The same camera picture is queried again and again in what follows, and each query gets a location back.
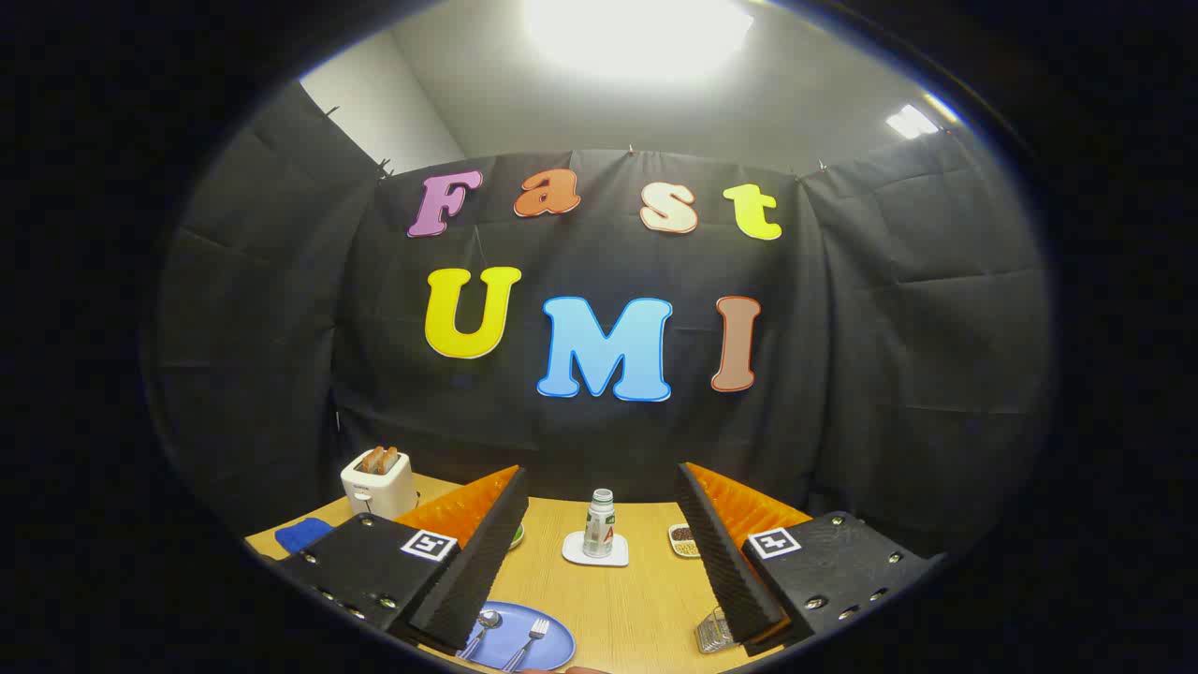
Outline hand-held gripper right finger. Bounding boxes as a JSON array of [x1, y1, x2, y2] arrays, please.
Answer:
[[676, 462, 944, 656]]

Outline ceiling light panel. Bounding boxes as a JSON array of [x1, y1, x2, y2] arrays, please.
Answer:
[[886, 105, 940, 139], [524, 0, 754, 81]]

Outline blue folded cloth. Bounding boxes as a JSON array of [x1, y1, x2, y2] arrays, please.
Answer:
[[274, 517, 335, 555]]

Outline checkered handle spoon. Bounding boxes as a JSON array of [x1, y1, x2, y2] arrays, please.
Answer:
[[459, 610, 504, 661]]

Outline checkered handle fork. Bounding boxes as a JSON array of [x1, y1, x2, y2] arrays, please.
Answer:
[[504, 618, 551, 672]]

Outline metal wire basket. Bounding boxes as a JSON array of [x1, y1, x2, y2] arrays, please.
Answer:
[[694, 607, 740, 654]]

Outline small white bottle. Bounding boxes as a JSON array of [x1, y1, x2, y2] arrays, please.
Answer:
[[582, 489, 616, 560]]

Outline white square coaster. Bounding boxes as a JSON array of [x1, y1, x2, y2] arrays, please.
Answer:
[[562, 531, 630, 568]]

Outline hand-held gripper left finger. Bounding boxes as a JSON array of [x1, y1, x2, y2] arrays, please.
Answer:
[[271, 464, 531, 654]]

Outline blue round plate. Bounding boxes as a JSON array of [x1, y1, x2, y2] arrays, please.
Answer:
[[456, 600, 576, 672]]

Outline white toaster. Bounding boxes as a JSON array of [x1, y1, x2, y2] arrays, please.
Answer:
[[340, 447, 419, 521]]

